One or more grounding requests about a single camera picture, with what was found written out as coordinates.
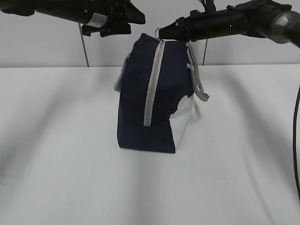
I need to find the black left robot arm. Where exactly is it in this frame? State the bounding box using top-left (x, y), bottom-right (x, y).
top-left (0, 0), bottom-right (146, 38)

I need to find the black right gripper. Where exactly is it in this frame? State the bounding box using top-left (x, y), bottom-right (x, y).
top-left (158, 10), bottom-right (199, 42)

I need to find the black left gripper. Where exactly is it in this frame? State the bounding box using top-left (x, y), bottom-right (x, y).
top-left (81, 0), bottom-right (146, 38)

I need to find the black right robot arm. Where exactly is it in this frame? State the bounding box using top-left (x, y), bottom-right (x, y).
top-left (158, 0), bottom-right (300, 47)

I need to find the navy white lunch bag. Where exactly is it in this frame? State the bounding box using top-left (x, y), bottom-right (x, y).
top-left (114, 34), bottom-right (209, 154)

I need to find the black cable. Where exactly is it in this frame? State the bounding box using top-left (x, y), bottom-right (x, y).
top-left (292, 84), bottom-right (300, 200)

